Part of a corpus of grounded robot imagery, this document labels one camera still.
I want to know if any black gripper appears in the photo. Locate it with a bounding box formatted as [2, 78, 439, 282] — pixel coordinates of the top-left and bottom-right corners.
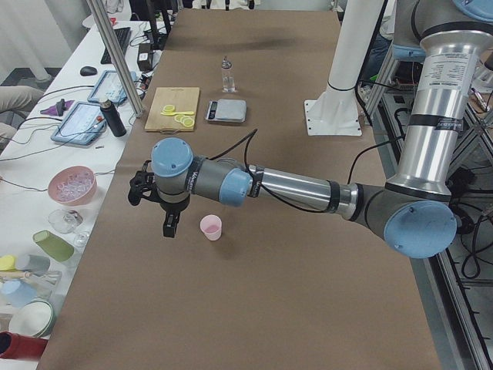
[128, 160, 189, 238]

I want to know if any pink plastic cup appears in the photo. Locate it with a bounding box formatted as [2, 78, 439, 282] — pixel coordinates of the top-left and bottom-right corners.
[200, 214, 222, 241]

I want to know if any clear glass sauce bottle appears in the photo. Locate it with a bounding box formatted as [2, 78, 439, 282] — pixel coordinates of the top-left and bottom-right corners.
[221, 55, 236, 93]

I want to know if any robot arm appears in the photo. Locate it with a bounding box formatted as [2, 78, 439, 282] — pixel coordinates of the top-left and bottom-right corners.
[128, 1, 492, 258]

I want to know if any green plastic cup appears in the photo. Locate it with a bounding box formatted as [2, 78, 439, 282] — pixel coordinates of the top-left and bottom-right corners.
[32, 230, 75, 262]

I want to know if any silver kitchen scale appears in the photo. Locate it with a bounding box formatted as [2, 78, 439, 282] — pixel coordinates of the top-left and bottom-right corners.
[205, 99, 247, 123]

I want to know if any grey cup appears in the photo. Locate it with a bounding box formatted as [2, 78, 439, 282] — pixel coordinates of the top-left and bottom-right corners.
[15, 254, 51, 275]

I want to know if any yellow cup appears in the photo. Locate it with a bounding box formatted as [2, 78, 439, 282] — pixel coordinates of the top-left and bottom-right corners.
[0, 254, 16, 271]

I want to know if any light blue cup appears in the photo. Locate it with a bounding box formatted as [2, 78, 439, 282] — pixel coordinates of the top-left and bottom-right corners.
[1, 280, 37, 308]

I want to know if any pink bowl with ice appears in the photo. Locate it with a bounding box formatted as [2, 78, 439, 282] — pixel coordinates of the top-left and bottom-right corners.
[48, 166, 97, 206]

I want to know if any wine glass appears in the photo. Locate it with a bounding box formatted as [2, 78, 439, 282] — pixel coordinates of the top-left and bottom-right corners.
[48, 209, 89, 248]

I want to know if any yellow plastic knife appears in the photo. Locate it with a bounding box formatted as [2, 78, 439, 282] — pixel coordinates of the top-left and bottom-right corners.
[160, 111, 195, 116]

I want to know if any lemon slice far end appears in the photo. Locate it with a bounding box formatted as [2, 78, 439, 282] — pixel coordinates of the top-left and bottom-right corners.
[162, 104, 176, 113]

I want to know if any black water bottle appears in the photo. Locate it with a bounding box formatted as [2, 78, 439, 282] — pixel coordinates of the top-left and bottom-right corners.
[99, 97, 126, 137]

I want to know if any bamboo cutting board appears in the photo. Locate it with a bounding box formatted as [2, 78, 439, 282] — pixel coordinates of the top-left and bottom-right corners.
[144, 87, 200, 133]

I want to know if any near teach pendant tablet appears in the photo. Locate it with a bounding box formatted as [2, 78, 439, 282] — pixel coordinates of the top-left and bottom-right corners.
[51, 102, 106, 146]

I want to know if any teach pendant tablet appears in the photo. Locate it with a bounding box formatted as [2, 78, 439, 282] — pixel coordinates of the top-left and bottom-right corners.
[87, 70, 126, 105]
[51, 102, 106, 146]

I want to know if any far teach pendant tablet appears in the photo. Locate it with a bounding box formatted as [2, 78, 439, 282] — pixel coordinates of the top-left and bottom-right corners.
[87, 70, 126, 105]

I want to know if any black power adapter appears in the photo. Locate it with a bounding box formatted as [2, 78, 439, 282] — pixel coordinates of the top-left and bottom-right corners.
[137, 42, 154, 72]

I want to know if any white green bowl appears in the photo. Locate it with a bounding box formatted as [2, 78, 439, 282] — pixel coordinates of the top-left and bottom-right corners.
[8, 300, 55, 338]

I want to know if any black computer mouse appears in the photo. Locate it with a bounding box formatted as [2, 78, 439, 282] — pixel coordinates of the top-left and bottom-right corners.
[79, 66, 98, 76]

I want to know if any black keyboard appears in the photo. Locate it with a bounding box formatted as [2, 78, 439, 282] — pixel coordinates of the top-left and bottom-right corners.
[100, 27, 132, 66]

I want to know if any red cylinder container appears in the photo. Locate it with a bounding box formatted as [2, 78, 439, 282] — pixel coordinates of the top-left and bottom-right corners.
[1, 331, 49, 361]

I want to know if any lemon slice near handle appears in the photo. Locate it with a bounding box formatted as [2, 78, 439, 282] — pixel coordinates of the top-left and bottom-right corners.
[174, 115, 195, 128]

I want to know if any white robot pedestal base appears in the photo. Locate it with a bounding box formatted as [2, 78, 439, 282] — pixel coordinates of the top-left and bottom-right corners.
[304, 0, 387, 136]

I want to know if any aluminium frame post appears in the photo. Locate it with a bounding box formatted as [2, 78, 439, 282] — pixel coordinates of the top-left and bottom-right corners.
[86, 0, 144, 118]

